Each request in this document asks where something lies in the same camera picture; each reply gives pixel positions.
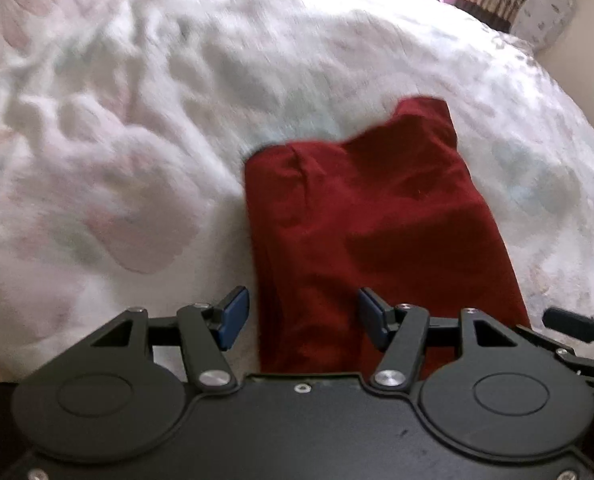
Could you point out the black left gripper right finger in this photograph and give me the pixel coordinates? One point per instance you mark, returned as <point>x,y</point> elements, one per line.
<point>399,333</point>

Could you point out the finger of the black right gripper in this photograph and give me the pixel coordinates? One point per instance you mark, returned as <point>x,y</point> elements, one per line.
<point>568,323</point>

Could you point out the white floral bed blanket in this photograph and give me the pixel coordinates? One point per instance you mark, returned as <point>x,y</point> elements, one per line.
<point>124,125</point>

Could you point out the dark red garment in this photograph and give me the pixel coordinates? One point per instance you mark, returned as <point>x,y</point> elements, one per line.
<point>394,210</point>

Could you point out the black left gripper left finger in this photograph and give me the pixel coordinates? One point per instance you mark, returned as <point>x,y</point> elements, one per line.
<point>208,331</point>

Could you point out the white patterned pillow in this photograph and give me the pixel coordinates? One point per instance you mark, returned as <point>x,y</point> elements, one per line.
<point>541,22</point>

